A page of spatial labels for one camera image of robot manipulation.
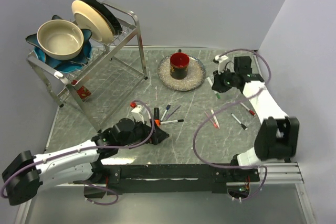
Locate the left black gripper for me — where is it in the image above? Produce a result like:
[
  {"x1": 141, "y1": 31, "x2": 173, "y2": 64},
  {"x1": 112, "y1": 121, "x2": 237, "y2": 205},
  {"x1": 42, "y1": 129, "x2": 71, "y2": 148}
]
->
[{"x1": 118, "y1": 115, "x2": 169, "y2": 147}]

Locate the red cap white marker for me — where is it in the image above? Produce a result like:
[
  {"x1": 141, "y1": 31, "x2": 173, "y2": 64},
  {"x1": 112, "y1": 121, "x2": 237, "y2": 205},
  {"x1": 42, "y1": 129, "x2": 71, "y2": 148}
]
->
[{"x1": 240, "y1": 102, "x2": 256, "y2": 116}]

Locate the white pen pink tip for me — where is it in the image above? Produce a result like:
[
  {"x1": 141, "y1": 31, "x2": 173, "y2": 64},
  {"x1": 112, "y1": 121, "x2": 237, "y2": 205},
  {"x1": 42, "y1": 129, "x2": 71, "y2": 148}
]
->
[{"x1": 205, "y1": 111, "x2": 218, "y2": 128}]

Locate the pink cap white pen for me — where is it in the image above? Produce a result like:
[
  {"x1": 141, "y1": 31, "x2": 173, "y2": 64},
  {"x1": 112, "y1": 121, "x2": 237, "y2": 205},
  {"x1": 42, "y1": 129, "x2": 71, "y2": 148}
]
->
[{"x1": 211, "y1": 109, "x2": 220, "y2": 129}]

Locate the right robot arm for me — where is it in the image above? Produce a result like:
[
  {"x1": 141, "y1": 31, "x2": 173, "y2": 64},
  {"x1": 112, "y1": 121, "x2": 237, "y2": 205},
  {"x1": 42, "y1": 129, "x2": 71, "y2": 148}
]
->
[{"x1": 212, "y1": 55, "x2": 300, "y2": 181}]

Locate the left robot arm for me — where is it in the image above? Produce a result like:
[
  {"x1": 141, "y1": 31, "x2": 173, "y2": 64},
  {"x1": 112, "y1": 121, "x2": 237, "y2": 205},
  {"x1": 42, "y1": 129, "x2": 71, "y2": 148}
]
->
[{"x1": 1, "y1": 118, "x2": 169, "y2": 206}]

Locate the purple pen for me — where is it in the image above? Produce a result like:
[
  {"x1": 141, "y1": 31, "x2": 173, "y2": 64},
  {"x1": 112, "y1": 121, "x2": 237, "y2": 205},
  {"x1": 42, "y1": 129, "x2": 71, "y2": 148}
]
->
[{"x1": 166, "y1": 105, "x2": 181, "y2": 120}]

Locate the orange cap black highlighter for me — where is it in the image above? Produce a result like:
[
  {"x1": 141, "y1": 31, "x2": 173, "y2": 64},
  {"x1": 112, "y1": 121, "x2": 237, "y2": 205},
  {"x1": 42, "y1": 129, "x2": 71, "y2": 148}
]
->
[{"x1": 153, "y1": 107, "x2": 161, "y2": 127}]

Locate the speckled grey plate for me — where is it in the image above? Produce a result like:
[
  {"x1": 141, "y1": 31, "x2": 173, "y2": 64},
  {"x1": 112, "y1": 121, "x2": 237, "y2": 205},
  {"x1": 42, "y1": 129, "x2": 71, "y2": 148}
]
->
[{"x1": 157, "y1": 54, "x2": 206, "y2": 92}]

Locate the black red mug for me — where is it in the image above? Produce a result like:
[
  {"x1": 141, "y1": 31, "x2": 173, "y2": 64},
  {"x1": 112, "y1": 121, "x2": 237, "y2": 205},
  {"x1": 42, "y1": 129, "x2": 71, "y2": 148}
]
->
[{"x1": 170, "y1": 49, "x2": 190, "y2": 80}]

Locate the steel dish rack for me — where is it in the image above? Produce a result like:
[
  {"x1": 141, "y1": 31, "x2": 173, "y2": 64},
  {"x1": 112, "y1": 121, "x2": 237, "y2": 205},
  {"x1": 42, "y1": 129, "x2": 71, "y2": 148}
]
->
[{"x1": 27, "y1": 1, "x2": 148, "y2": 133}]

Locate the red sticker tag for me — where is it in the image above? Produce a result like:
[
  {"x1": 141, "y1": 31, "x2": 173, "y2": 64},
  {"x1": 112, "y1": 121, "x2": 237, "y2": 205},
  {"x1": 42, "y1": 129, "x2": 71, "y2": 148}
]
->
[{"x1": 77, "y1": 86, "x2": 91, "y2": 102}]

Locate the blue star-shaped dish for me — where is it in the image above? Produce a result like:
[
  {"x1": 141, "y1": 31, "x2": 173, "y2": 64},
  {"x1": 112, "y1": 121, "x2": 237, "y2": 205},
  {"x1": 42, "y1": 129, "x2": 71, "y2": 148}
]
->
[{"x1": 25, "y1": 15, "x2": 92, "y2": 73}]

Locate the black plate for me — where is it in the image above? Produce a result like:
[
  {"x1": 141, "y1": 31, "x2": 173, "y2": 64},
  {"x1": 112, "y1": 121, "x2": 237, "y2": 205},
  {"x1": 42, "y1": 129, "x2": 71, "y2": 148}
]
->
[{"x1": 80, "y1": 0, "x2": 123, "y2": 35}]

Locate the beige ceramic bowl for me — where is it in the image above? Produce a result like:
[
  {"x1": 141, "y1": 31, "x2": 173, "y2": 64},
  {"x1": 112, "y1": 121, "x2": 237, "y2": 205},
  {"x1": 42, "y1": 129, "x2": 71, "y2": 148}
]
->
[{"x1": 36, "y1": 19, "x2": 84, "y2": 61}]

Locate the cream plate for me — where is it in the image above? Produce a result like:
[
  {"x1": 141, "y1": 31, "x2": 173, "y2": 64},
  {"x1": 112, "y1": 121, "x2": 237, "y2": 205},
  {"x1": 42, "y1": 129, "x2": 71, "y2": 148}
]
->
[{"x1": 71, "y1": 0, "x2": 114, "y2": 44}]

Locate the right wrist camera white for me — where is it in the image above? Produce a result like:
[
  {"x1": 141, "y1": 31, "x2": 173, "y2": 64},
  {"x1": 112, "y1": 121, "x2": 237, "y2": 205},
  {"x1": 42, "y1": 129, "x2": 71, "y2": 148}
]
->
[{"x1": 213, "y1": 55, "x2": 228, "y2": 74}]

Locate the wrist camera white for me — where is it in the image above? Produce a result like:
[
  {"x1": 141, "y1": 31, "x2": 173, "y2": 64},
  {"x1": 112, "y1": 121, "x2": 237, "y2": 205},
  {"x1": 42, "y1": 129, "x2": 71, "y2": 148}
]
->
[
  {"x1": 131, "y1": 105, "x2": 145, "y2": 123},
  {"x1": 213, "y1": 55, "x2": 228, "y2": 74}
]

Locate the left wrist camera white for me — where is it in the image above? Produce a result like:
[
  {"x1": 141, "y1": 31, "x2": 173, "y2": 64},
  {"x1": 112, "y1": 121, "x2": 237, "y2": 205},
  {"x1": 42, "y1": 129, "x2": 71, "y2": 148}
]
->
[{"x1": 131, "y1": 105, "x2": 145, "y2": 123}]

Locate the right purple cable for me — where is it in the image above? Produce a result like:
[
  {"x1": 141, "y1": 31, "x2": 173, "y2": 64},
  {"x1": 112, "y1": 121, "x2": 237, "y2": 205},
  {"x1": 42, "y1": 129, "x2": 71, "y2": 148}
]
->
[{"x1": 193, "y1": 48, "x2": 271, "y2": 201}]

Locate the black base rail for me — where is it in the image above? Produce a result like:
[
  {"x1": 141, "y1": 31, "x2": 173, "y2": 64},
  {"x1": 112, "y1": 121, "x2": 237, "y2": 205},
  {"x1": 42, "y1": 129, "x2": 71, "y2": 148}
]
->
[{"x1": 73, "y1": 163, "x2": 260, "y2": 199}]

